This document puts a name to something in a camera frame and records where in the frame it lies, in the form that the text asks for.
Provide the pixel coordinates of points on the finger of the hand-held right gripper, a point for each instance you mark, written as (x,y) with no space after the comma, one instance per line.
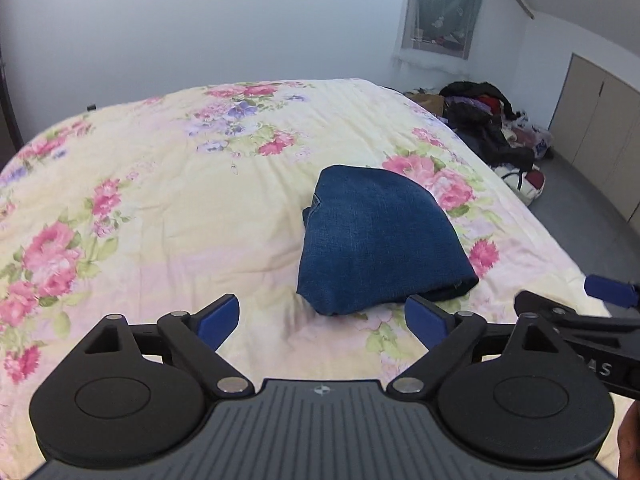
(611,290)
(542,305)

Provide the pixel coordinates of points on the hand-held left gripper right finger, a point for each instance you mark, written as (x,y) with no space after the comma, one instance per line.
(425,320)

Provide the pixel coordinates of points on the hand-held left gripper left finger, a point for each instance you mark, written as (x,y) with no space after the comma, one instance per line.
(220,317)

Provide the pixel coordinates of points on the blue denim pants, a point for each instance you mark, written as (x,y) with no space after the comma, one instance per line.
(380,240)

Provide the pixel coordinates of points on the person's right forearm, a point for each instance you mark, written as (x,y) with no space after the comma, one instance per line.
(631,445)

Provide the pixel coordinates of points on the white and red bag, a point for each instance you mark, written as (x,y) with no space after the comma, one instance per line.
(527,182)

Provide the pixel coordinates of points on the floral bed blanket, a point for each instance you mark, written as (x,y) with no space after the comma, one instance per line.
(175,185)

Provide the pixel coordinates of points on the beige cabinet doors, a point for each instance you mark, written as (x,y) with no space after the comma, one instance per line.
(595,125)

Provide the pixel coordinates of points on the pile of dark clothes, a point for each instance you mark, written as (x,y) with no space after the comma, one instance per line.
(480,115)

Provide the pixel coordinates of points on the green patterned window curtain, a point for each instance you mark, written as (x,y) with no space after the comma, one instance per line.
(445,5)

